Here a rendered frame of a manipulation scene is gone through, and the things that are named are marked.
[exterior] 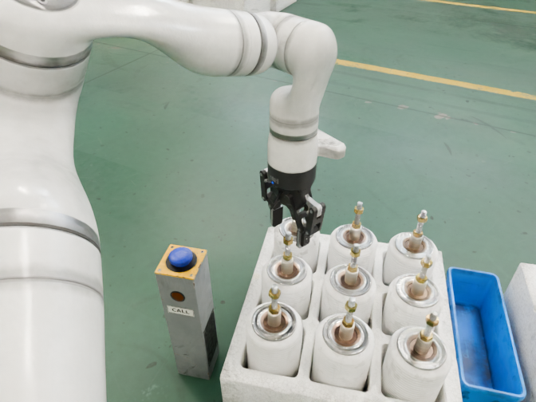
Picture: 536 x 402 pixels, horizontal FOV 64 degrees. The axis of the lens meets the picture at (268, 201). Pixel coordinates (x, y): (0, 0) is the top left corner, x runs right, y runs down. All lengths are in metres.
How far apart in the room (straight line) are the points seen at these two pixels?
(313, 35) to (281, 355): 0.48
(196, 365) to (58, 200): 0.71
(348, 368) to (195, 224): 0.73
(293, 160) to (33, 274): 0.44
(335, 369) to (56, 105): 0.55
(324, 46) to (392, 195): 0.97
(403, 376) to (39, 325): 0.60
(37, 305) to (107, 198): 1.25
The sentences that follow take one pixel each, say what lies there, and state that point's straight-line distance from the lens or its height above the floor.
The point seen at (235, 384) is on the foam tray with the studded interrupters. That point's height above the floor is 0.17.
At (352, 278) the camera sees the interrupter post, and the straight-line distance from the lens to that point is 0.80.
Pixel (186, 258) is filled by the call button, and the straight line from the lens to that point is 0.74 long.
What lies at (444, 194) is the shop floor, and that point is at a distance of 1.52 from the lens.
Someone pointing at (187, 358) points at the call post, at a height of 0.07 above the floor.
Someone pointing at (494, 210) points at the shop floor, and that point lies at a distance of 1.52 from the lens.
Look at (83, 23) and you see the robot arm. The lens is 0.37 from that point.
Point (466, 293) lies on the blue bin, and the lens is 1.15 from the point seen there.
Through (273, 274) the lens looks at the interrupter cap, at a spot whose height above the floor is 0.25.
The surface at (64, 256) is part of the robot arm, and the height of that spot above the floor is 0.69.
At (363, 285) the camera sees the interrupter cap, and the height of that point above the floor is 0.25.
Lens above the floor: 0.85
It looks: 38 degrees down
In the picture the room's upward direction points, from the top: straight up
